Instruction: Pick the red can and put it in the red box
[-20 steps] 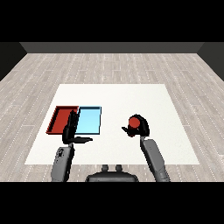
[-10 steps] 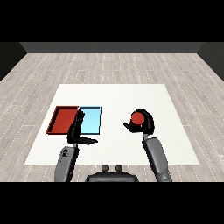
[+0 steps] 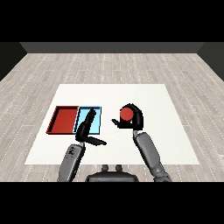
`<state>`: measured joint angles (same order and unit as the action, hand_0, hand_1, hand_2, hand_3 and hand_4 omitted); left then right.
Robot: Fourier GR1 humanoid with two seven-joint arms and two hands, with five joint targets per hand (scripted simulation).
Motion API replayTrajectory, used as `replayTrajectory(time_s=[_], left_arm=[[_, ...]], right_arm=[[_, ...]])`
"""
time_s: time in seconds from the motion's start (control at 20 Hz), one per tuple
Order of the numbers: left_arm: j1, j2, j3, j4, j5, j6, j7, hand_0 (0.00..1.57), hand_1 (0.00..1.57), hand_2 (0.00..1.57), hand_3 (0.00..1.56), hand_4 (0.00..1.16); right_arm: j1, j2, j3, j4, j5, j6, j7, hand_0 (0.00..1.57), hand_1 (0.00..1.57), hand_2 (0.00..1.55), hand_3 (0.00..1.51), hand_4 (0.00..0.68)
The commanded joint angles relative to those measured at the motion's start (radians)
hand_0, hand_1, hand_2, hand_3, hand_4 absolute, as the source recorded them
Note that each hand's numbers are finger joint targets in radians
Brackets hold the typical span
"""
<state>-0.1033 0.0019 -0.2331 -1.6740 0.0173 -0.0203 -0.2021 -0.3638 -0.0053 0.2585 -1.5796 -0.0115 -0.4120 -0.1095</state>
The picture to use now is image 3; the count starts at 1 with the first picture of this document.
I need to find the dark grey robot body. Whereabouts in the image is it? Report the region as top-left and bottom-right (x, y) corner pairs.
(85, 164), (140, 183)

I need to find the light blue shallow open box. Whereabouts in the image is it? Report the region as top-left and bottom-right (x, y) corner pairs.
(73, 105), (102, 136)

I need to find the red shallow open box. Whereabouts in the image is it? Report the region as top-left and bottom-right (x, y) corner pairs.
(45, 105), (80, 136)

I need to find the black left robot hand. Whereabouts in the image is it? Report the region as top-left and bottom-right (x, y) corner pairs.
(74, 107), (108, 146)

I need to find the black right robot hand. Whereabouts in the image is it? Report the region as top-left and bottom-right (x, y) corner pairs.
(111, 102), (144, 131)

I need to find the small red can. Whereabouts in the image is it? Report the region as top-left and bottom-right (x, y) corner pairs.
(120, 107), (134, 122)

